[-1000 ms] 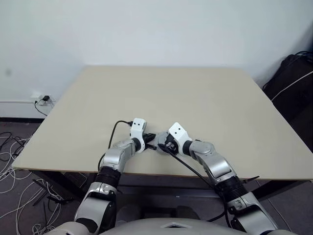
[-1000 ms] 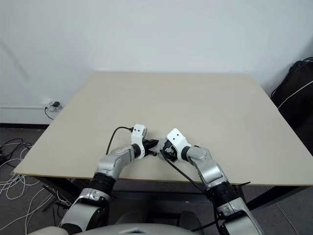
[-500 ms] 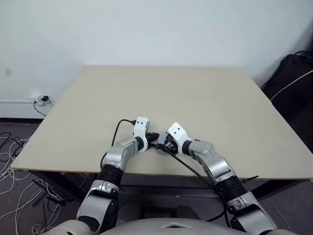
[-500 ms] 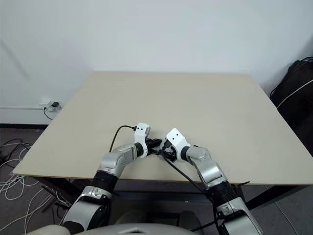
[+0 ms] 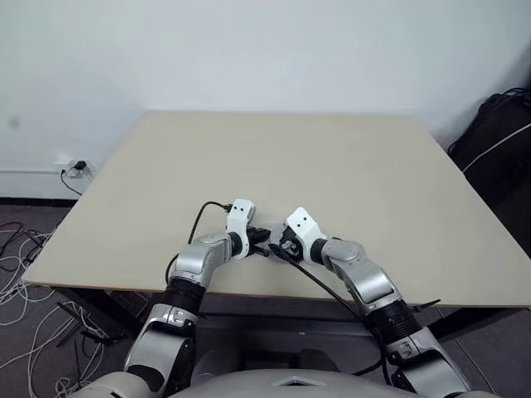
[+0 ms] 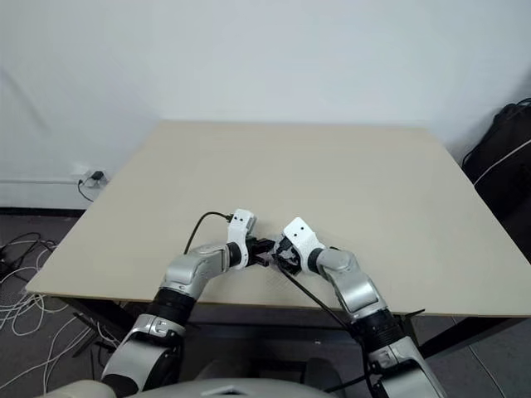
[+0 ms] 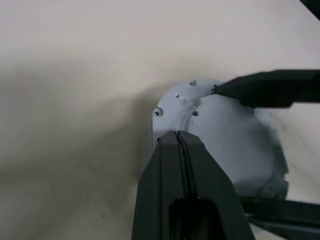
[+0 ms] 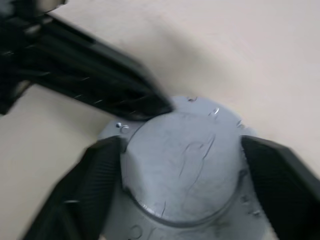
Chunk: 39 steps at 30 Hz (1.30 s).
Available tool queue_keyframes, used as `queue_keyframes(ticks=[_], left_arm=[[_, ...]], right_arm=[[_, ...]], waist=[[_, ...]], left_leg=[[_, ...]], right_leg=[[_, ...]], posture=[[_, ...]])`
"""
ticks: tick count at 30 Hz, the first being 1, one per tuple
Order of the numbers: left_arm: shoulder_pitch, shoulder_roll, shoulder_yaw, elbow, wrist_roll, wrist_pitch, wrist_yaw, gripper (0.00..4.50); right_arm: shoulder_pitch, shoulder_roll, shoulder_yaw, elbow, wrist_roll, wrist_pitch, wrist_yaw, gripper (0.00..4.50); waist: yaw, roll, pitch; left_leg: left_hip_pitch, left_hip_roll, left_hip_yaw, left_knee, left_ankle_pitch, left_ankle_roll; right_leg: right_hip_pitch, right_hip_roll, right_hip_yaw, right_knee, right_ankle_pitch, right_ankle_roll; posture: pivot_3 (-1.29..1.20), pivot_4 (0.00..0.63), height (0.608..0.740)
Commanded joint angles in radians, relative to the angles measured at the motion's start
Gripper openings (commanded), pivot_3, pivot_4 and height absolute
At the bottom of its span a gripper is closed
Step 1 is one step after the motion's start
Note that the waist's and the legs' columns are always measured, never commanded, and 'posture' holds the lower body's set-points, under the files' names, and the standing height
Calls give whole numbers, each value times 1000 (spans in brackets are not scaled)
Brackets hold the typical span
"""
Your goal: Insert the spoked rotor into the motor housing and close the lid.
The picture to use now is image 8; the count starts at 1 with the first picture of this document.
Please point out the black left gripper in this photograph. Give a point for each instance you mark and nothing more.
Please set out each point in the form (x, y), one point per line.
(17, 50)

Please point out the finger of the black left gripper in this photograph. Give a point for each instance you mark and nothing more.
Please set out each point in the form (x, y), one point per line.
(105, 57)

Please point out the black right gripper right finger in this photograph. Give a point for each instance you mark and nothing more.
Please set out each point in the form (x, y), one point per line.
(282, 185)

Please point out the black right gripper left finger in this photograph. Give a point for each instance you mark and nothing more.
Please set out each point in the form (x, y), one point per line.
(82, 190)

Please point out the round grey motor lid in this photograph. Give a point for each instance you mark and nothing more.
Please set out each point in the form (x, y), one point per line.
(180, 165)

